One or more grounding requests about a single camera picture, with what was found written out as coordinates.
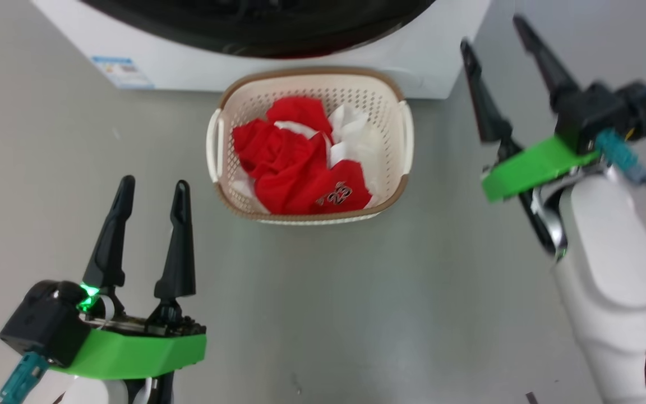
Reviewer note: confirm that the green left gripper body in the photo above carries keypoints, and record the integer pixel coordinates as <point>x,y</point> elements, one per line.
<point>138,353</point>

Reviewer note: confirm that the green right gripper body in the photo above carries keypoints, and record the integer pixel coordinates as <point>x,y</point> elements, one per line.
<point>530,165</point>

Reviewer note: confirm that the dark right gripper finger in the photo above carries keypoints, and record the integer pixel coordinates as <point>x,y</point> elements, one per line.
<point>483,95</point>
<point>544,62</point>

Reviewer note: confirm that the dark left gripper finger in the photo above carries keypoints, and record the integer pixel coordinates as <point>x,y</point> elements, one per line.
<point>110,241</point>
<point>180,247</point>

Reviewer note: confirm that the red and white jersey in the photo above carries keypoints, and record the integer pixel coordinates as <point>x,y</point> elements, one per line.
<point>289,168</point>

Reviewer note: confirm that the black round washing machine door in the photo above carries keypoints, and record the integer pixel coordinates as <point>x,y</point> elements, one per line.
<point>272,28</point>

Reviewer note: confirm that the white washing machine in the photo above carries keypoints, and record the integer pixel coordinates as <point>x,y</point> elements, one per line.
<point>413,67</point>

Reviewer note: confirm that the cream perforated laundry basket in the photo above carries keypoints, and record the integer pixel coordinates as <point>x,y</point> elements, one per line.
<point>227,129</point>

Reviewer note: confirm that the blue energy label sticker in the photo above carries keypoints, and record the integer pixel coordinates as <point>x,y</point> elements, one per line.
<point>123,73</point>

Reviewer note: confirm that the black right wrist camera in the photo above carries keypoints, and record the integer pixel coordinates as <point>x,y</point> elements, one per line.
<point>609,112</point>

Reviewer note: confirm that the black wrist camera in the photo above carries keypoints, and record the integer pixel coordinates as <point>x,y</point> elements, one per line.
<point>609,112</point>
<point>42,325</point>

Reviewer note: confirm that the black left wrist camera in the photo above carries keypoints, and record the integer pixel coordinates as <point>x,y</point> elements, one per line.
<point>42,325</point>

